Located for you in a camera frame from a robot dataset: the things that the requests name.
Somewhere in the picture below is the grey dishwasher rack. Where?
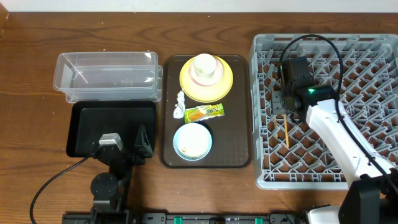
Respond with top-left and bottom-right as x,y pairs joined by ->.
249,34 -> 397,190

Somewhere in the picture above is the black plastic bin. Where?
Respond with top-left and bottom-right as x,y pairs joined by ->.
66,101 -> 156,157

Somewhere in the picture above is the clear plastic bin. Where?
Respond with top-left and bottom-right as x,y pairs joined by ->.
53,52 -> 163,103

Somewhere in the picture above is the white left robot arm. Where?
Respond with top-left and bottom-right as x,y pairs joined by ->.
90,125 -> 153,224

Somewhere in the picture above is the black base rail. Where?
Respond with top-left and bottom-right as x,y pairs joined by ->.
62,213 -> 307,224

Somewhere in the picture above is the green yellow snack wrapper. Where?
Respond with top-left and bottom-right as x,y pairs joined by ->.
184,103 -> 224,124

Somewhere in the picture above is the brown plastic serving tray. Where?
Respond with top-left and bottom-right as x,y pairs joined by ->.
159,55 -> 253,169

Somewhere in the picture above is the white tissue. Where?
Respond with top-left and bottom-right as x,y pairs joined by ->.
173,90 -> 186,119

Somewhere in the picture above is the pink bowl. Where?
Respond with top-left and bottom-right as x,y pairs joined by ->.
188,58 -> 223,86

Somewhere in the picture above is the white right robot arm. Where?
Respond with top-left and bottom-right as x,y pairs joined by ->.
271,85 -> 397,224

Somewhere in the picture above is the light blue bowl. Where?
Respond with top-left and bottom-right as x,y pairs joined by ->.
173,123 -> 213,161

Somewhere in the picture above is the yellow plate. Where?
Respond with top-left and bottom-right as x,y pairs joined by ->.
179,55 -> 233,103

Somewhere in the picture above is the cream paper cup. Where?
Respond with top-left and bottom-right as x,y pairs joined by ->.
193,54 -> 217,79

